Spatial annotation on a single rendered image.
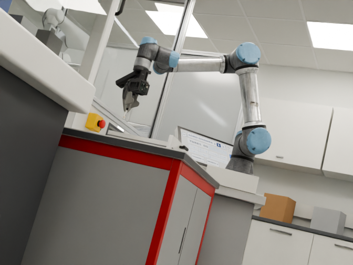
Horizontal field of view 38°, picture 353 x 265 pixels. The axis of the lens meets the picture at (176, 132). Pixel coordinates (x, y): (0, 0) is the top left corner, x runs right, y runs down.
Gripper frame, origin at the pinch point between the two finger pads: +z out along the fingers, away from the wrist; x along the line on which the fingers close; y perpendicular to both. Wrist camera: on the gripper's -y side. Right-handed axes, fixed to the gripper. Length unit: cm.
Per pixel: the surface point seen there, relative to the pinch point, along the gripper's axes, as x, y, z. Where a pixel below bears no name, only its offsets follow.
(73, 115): -21.4, -7.7, 11.7
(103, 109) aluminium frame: 0.0, -13.6, 1.2
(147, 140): 18.0, 3.1, 9.0
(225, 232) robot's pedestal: 45, 41, 41
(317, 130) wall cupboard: 342, -43, -101
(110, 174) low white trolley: -33, 33, 35
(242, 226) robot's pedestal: 49, 47, 36
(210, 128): 172, -64, -44
